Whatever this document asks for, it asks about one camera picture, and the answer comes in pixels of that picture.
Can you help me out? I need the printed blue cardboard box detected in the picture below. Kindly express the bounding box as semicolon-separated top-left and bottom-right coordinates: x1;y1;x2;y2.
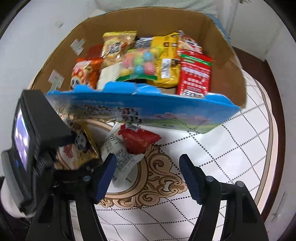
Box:
30;6;248;135

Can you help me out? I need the white cake packet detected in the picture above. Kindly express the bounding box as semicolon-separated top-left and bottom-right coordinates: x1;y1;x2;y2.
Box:
95;62;126;90

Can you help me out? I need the red and white snack packet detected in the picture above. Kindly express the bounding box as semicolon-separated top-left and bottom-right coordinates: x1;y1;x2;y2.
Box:
100;124;146;187

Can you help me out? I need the orange panda snack packet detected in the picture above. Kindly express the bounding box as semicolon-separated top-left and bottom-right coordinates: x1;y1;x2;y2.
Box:
70;57;104;92

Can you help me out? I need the white diamond pattern quilt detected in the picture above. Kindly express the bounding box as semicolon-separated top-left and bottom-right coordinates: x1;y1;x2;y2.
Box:
67;70;278;241

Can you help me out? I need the yellow cracker packet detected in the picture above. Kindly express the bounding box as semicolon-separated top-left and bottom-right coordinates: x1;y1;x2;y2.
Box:
102;31;138;68

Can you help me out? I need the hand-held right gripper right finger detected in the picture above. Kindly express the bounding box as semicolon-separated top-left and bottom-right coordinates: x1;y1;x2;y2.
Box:
179;153;269;241

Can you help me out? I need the red green snack packet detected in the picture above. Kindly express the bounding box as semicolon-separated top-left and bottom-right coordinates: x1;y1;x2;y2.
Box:
176;49;213;98

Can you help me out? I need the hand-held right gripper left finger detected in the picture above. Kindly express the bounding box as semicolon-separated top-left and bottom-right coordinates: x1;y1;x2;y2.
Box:
25;153;117;241

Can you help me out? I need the red mushroom panda packet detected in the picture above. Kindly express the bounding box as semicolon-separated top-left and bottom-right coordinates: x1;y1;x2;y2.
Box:
178;31;204;55

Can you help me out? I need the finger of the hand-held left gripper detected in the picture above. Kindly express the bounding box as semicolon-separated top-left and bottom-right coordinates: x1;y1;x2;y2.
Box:
59;135;77;149

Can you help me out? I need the yellow panda snack packet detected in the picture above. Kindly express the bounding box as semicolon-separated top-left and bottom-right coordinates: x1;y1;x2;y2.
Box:
54;121;100;171

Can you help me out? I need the small red snack packet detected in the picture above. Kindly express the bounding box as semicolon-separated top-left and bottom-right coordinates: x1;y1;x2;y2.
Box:
117;123;162;155

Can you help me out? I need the black snack packet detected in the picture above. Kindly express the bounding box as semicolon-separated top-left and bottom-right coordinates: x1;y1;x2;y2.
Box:
135;37;154;49

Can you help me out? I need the colourful candy ball bag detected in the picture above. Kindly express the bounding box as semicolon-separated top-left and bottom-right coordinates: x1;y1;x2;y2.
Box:
115;46;163;82

